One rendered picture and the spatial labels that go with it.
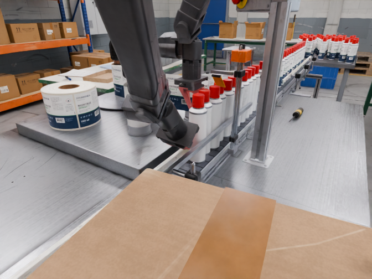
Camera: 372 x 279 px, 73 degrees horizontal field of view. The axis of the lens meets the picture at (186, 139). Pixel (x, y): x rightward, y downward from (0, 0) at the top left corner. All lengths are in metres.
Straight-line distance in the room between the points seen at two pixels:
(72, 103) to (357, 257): 0.95
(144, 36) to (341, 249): 0.29
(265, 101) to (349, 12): 7.53
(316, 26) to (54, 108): 7.71
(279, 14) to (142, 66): 0.49
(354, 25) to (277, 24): 7.55
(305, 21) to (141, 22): 8.00
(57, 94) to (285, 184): 0.83
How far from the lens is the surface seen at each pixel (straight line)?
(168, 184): 0.27
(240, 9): 0.88
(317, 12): 8.26
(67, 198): 0.77
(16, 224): 0.75
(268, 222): 0.24
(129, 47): 0.35
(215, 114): 0.78
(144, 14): 0.31
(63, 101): 1.03
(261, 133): 0.85
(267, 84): 0.80
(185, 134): 0.64
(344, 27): 8.29
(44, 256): 0.52
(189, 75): 0.75
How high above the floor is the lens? 1.28
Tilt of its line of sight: 26 degrees down
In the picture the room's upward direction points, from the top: straight up
